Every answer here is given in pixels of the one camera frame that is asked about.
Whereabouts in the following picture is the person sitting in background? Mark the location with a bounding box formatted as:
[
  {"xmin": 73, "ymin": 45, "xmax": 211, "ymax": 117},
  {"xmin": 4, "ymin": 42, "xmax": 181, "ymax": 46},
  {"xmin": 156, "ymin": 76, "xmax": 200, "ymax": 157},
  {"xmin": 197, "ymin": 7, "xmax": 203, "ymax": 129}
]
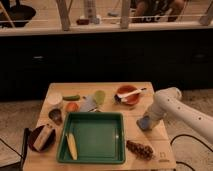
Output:
[{"xmin": 131, "ymin": 0, "xmax": 184, "ymax": 23}]

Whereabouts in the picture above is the black round stool base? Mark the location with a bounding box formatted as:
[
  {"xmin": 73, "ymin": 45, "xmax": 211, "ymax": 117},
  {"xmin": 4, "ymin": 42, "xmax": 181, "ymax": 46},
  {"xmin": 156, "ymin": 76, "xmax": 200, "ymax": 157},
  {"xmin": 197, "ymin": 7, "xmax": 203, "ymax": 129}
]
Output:
[{"xmin": 0, "ymin": 5, "xmax": 36, "ymax": 28}]

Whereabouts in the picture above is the yellow corn cob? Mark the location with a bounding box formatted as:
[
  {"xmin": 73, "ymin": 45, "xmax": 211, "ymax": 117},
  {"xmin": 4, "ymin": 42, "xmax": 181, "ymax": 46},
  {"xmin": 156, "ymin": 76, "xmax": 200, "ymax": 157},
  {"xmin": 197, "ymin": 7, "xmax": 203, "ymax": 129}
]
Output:
[{"xmin": 66, "ymin": 133, "xmax": 78, "ymax": 160}]

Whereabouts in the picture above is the dark brown plate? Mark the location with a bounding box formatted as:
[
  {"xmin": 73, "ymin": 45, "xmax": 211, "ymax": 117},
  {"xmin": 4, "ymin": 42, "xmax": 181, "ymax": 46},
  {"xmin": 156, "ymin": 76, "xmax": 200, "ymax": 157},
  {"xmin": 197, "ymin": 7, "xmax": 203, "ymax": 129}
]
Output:
[{"xmin": 28, "ymin": 124, "xmax": 56, "ymax": 153}]

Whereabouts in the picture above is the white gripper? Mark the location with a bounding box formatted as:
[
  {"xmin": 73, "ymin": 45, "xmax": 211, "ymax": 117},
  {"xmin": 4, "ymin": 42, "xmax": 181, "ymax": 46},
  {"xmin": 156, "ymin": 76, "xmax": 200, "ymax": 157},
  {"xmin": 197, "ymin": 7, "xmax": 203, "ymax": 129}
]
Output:
[{"xmin": 144, "ymin": 104, "xmax": 165, "ymax": 130}]

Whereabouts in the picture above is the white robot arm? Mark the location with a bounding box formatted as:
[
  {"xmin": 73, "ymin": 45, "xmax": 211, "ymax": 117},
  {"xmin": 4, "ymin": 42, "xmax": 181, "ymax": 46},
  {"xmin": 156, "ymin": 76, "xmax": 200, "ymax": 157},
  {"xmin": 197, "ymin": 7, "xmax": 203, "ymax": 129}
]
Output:
[{"xmin": 142, "ymin": 87, "xmax": 213, "ymax": 144}]

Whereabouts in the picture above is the green pepper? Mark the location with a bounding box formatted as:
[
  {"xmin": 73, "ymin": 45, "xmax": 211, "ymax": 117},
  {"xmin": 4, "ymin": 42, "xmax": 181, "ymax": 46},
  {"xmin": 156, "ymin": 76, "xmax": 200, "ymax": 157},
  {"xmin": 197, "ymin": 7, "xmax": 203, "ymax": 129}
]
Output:
[{"xmin": 63, "ymin": 95, "xmax": 80, "ymax": 101}]

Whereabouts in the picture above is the black clamp left edge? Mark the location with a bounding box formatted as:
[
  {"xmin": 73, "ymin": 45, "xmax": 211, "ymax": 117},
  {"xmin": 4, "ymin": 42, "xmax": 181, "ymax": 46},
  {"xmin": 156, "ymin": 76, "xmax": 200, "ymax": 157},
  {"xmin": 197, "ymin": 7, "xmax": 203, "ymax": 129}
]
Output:
[{"xmin": 20, "ymin": 128, "xmax": 31, "ymax": 171}]

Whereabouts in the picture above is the dark red background object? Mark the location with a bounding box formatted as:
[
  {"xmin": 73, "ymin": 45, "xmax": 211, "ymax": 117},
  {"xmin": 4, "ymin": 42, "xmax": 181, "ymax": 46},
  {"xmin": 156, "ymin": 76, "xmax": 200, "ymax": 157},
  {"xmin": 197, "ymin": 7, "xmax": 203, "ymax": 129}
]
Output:
[{"xmin": 76, "ymin": 18, "xmax": 90, "ymax": 25}]

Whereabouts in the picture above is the white brush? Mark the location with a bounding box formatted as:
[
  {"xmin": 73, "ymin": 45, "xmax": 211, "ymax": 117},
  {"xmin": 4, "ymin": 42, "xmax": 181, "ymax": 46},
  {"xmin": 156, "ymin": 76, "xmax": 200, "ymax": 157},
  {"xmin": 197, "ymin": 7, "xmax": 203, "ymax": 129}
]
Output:
[{"xmin": 115, "ymin": 88, "xmax": 146, "ymax": 99}]

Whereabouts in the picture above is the orange tomato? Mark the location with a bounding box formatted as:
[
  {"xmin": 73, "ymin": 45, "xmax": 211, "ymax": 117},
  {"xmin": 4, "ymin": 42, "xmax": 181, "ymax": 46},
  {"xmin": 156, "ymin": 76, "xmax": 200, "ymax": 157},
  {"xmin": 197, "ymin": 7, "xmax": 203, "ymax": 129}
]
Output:
[{"xmin": 65, "ymin": 102, "xmax": 79, "ymax": 112}]

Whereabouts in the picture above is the orange bowl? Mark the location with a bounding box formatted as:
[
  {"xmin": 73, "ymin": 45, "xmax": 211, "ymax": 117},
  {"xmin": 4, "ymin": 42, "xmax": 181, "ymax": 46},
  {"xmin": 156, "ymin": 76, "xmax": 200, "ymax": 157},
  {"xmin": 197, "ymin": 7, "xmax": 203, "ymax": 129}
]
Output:
[{"xmin": 114, "ymin": 85, "xmax": 141, "ymax": 105}]

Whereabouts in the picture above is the green plastic cup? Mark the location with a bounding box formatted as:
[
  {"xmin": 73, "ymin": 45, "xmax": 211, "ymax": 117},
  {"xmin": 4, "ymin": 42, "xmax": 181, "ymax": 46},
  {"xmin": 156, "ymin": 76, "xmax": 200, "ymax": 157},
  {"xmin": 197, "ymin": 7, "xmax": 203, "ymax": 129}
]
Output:
[{"xmin": 93, "ymin": 90, "xmax": 106, "ymax": 105}]

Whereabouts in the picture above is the small metal cup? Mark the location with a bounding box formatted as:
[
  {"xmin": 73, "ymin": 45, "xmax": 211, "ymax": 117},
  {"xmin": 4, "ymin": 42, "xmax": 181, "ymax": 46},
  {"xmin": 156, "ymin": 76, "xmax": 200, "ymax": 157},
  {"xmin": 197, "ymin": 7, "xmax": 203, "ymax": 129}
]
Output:
[{"xmin": 48, "ymin": 109, "xmax": 62, "ymax": 125}]

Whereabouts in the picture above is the brown grape bunch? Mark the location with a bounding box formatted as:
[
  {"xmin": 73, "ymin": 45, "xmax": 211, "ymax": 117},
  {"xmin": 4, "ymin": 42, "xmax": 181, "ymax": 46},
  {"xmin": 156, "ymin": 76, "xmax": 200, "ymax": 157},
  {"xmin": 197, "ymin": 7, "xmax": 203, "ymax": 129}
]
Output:
[{"xmin": 126, "ymin": 140, "xmax": 153, "ymax": 160}]

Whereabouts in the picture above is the black cable right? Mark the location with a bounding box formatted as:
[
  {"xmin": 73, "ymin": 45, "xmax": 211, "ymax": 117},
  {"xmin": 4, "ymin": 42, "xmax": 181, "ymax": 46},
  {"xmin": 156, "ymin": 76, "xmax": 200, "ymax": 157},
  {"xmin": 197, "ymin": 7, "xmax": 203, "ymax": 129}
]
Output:
[{"xmin": 170, "ymin": 133, "xmax": 213, "ymax": 171}]

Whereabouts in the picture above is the white cup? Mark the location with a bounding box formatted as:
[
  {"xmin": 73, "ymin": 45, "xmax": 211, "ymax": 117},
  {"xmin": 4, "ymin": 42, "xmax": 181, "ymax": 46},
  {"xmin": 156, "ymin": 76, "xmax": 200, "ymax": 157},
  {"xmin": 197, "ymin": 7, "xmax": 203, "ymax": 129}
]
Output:
[{"xmin": 46, "ymin": 92, "xmax": 63, "ymax": 108}]

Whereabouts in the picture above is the blue sponge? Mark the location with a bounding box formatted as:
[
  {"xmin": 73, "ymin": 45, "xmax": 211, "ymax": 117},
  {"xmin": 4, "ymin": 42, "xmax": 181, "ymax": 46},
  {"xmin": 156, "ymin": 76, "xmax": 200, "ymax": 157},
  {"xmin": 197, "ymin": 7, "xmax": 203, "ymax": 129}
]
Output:
[{"xmin": 137, "ymin": 116, "xmax": 150, "ymax": 131}]

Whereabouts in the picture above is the cake slice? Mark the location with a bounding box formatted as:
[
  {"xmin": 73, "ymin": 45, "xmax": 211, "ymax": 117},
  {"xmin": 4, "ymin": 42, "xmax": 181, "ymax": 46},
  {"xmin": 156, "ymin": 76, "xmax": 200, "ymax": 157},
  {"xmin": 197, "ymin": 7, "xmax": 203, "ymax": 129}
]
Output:
[{"xmin": 33, "ymin": 124, "xmax": 53, "ymax": 151}]

